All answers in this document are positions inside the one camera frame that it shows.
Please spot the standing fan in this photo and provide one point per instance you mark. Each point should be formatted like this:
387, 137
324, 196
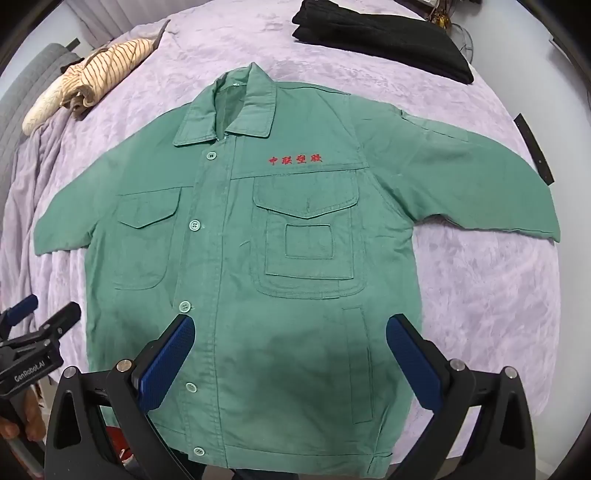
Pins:
463, 39

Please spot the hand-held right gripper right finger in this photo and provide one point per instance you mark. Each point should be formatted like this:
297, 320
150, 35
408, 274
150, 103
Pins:
412, 357

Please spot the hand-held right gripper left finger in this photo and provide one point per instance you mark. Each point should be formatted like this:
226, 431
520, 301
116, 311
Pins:
171, 357

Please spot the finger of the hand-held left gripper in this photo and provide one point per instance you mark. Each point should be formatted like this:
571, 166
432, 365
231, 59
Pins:
24, 308
62, 321

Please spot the cream striped garment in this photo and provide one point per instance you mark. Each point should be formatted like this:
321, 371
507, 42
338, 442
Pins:
92, 76

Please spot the grey upholstered headboard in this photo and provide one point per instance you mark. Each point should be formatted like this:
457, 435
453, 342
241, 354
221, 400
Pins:
21, 87

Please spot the person's left hand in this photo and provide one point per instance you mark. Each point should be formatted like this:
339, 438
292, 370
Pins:
28, 427

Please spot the purple plush blanket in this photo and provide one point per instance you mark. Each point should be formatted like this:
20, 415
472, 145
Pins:
461, 323

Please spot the green work jacket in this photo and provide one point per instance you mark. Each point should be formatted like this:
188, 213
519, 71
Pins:
286, 286

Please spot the black folded garment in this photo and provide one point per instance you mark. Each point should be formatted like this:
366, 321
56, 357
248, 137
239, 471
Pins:
392, 37

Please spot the black flat strip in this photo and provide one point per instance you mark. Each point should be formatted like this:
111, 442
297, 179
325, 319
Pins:
533, 147

